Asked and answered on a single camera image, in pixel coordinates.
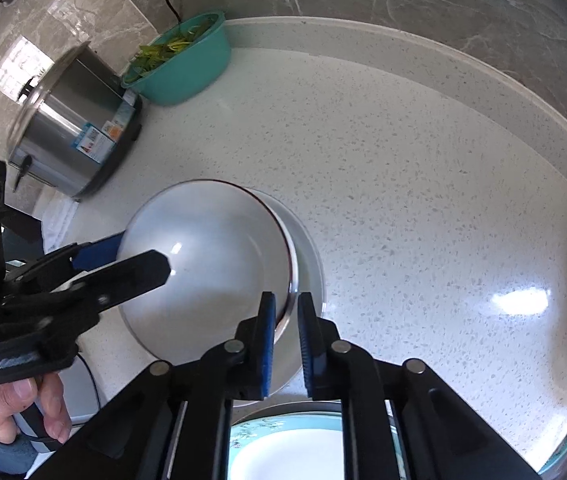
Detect thin black cable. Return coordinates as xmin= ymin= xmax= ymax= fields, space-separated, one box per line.
xmin=76 ymin=351 xmax=103 ymax=413

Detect large white gold-rimmed bowl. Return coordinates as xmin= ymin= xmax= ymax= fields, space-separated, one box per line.
xmin=118 ymin=180 xmax=297 ymax=367

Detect stainless steel pot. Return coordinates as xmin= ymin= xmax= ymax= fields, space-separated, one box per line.
xmin=6 ymin=40 xmax=144 ymax=202

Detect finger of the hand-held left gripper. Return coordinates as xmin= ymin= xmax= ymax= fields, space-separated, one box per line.
xmin=8 ymin=230 xmax=125 ymax=292
xmin=58 ymin=248 xmax=172 ymax=322

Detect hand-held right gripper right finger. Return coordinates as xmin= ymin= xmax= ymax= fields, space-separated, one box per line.
xmin=298 ymin=291 xmax=539 ymax=480

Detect teal floral plate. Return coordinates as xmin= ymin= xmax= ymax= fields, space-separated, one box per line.
xmin=228 ymin=399 xmax=405 ymax=480

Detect white cloth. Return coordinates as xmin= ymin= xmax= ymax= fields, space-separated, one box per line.
xmin=40 ymin=194 xmax=83 ymax=257

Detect green vegetables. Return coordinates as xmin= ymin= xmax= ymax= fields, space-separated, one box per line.
xmin=124 ymin=14 xmax=218 ymax=83

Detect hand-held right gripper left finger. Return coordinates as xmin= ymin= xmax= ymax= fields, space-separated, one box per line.
xmin=28 ymin=291 xmax=277 ymax=480

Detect teal plastic basin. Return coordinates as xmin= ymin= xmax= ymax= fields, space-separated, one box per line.
xmin=120 ymin=10 xmax=232 ymax=107

